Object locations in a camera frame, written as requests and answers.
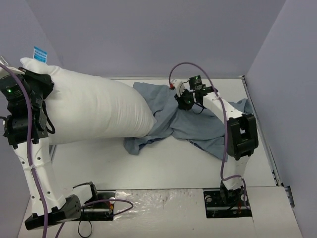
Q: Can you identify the blue patterned pillowcase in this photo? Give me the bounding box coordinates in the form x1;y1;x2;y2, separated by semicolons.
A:
123;81;256;161

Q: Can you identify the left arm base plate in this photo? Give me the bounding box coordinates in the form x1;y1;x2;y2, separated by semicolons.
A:
77;190;115;222

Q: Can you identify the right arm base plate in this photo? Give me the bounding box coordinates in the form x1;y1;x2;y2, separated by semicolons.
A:
203;188;252;219

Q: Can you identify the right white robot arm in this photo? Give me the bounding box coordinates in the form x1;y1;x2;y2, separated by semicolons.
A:
170;76;259;205

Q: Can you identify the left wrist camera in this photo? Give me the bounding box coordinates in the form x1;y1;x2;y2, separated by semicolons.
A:
0;55;24;78

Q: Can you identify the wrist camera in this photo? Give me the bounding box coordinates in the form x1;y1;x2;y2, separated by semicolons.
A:
0;55;24;78
170;79;186;97

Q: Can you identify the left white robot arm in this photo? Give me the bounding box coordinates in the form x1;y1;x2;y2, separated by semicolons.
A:
0;65;100;230

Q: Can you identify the white pillow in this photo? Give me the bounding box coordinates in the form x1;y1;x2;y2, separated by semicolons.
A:
20;58;156;145

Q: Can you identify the black cable loop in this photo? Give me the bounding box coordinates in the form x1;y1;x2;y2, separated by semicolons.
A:
77;219;94;238

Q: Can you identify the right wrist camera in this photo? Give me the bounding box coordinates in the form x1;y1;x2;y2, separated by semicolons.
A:
170;79;186;97

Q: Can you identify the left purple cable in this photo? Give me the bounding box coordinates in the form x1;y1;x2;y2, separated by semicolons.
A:
0;63;134;238

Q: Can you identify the blue white pillow tag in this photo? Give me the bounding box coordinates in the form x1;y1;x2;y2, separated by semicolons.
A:
33;46;48;63

